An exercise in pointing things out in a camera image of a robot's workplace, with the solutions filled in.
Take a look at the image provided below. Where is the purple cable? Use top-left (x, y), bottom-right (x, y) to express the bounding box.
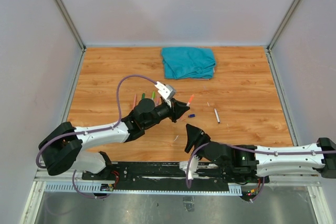
top-left (185, 142), bottom-right (336, 202)
top-left (36, 74), bottom-right (158, 168)

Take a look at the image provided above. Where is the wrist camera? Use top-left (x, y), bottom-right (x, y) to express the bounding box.
top-left (154, 81), bottom-right (176, 107)
top-left (179, 156), bottom-right (200, 180)

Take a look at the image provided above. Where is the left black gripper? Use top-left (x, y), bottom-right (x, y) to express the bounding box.
top-left (143, 98), bottom-right (190, 129)

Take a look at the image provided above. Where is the grey slotted cable duct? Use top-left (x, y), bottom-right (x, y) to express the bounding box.
top-left (45, 182), bottom-right (242, 196)

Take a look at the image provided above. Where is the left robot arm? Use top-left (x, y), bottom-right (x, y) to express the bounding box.
top-left (36, 99), bottom-right (190, 180)

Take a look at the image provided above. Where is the orange pen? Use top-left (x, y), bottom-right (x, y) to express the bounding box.
top-left (186, 94), bottom-right (194, 107)

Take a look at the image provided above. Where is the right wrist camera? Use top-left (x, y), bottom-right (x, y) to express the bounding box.
top-left (179, 156), bottom-right (200, 180)

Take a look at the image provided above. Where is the teal folded cloth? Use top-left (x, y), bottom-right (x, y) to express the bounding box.
top-left (161, 47), bottom-right (216, 80)

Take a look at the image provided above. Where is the blue white pen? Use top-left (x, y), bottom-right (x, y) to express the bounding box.
top-left (214, 108), bottom-right (221, 124)

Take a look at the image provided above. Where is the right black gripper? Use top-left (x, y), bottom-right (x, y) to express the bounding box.
top-left (184, 123), bottom-right (211, 160)

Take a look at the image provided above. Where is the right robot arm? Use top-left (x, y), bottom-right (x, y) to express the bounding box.
top-left (185, 124), bottom-right (335, 182)

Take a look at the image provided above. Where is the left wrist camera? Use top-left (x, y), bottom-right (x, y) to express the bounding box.
top-left (154, 81), bottom-right (176, 107)

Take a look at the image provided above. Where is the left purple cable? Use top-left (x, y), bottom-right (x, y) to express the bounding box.
top-left (36, 74), bottom-right (158, 168)

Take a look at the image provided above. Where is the pink pen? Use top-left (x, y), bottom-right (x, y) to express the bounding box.
top-left (133, 94), bottom-right (137, 109)

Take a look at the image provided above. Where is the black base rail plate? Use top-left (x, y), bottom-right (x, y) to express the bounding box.
top-left (81, 162), bottom-right (263, 192)

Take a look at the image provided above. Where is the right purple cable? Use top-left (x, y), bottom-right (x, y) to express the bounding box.
top-left (185, 142), bottom-right (336, 202)

